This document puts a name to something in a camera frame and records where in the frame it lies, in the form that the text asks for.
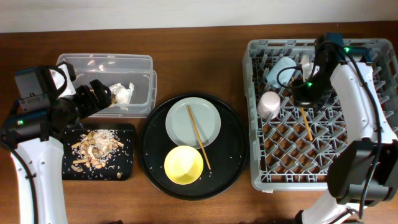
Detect white napkin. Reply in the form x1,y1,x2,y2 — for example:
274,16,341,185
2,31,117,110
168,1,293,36
109,83,134,104

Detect wooden chopstick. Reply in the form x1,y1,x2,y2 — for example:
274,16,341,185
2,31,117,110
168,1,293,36
186,105,211,170
300,107,313,141

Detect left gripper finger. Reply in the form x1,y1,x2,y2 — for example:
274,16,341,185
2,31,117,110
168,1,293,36
90,80,112,108
81,90,98,113

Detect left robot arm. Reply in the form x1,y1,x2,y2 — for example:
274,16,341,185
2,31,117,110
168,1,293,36
1,62,111,223

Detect blue cup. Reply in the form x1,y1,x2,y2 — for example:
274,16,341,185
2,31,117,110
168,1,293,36
266,57,296,88

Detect clear plastic bin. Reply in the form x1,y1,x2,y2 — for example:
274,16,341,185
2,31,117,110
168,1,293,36
57,54,157,118

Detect black rectangular tray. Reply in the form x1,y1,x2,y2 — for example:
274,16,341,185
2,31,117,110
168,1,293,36
62,123,136,181

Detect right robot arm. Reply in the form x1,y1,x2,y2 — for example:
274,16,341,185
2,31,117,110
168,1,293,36
289,34,397,223

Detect pink cup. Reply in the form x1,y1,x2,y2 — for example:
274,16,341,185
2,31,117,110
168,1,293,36
257,91,280,119

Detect grey plate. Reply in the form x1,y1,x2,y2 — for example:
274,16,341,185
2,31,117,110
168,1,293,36
165,97,221,149

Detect yellow bowl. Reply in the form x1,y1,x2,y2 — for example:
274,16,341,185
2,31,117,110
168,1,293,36
164,146,204,185

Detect grey dishwasher rack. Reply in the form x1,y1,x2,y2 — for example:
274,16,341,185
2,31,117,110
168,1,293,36
242,38,398,192

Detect black cable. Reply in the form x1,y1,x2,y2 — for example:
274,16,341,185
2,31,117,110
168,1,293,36
275,63,304,90

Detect round black tray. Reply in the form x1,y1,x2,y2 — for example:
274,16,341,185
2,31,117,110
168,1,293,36
137,93,249,200

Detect food scraps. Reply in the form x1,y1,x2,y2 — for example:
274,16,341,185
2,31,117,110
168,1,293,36
71,129,124,180

